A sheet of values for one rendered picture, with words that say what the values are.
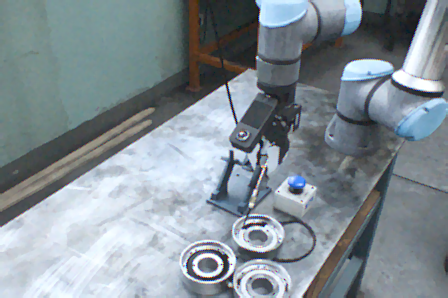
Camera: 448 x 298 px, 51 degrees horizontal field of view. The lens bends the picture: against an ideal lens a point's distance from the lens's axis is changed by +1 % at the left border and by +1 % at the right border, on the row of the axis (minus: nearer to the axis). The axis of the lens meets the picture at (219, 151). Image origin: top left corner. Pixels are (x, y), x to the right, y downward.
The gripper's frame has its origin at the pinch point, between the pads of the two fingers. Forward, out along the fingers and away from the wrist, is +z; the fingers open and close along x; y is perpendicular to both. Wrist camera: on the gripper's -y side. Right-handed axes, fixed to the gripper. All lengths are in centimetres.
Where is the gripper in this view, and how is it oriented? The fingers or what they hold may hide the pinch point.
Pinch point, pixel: (262, 172)
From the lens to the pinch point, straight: 94.8
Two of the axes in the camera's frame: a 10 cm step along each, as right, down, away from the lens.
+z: -0.2, 8.3, 5.6
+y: 5.7, -4.5, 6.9
